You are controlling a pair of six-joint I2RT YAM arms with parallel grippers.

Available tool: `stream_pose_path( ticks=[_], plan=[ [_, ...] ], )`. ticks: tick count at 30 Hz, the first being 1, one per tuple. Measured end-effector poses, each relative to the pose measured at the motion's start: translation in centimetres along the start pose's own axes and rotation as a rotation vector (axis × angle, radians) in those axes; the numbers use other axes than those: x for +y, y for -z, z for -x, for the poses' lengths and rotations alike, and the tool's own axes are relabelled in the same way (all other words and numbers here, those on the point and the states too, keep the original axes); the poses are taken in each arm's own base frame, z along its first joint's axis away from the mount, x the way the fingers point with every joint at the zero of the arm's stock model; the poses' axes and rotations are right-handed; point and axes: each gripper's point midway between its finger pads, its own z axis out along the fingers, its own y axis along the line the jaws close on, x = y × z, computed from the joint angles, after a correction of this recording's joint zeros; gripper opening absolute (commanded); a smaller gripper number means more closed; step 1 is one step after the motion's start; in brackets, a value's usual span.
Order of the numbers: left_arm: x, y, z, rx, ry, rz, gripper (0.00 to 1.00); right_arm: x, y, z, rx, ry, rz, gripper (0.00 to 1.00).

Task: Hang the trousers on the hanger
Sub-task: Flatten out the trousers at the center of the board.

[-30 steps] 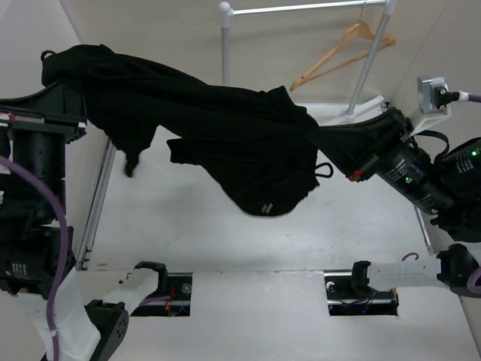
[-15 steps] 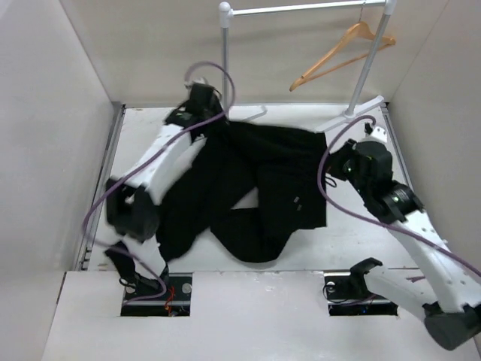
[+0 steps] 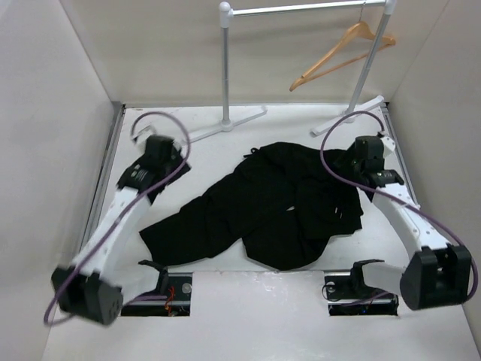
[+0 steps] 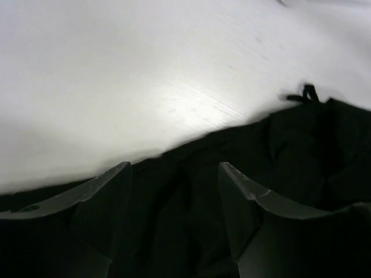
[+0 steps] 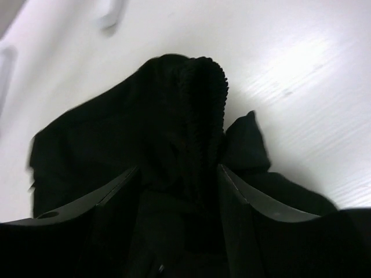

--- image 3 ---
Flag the black trousers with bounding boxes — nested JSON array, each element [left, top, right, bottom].
[[140, 142, 363, 271]]

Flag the wooden clothes hanger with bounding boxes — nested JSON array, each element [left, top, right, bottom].
[[289, 20, 376, 92]]

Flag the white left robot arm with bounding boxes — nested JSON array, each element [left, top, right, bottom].
[[51, 135, 190, 326]]

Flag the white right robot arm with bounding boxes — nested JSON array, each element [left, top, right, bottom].
[[334, 135, 472, 311]]

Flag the white metal clothes rack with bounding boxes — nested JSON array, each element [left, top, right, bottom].
[[189, 1, 396, 141]]

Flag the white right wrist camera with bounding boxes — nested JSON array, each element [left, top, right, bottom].
[[380, 135, 396, 159]]

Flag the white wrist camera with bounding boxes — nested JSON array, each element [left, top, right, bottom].
[[132, 125, 157, 147], [380, 135, 396, 159]]

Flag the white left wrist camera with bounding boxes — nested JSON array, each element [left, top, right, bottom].
[[132, 125, 157, 147]]

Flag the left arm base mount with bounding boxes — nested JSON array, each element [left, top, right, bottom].
[[120, 259, 193, 317]]

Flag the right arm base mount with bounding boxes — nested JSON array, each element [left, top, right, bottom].
[[322, 259, 399, 317]]

